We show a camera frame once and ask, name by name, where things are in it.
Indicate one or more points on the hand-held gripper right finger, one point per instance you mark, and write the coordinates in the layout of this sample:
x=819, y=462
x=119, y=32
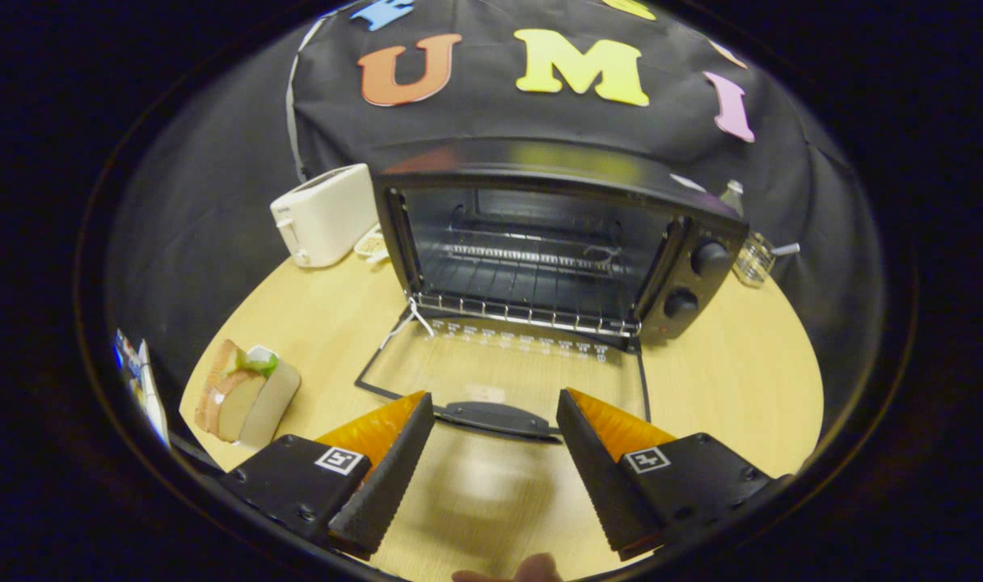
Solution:
x=601, y=477

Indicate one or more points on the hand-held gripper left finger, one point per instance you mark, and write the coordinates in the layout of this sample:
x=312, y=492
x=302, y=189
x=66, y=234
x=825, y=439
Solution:
x=390, y=485

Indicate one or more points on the sandwich with lettuce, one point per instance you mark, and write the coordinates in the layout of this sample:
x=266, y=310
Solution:
x=241, y=404

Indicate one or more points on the black toaster oven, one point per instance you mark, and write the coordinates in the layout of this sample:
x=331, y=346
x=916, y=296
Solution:
x=702, y=283

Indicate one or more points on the white bread toaster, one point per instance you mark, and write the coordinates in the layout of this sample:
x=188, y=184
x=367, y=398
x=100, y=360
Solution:
x=330, y=214

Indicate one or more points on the white and blue clutter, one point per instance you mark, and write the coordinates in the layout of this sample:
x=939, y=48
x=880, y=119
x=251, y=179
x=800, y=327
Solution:
x=148, y=388

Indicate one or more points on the clear glass cup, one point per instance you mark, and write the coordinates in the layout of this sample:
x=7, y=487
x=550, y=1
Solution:
x=754, y=259

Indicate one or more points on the green drink bottle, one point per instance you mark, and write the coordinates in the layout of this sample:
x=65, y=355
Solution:
x=731, y=198

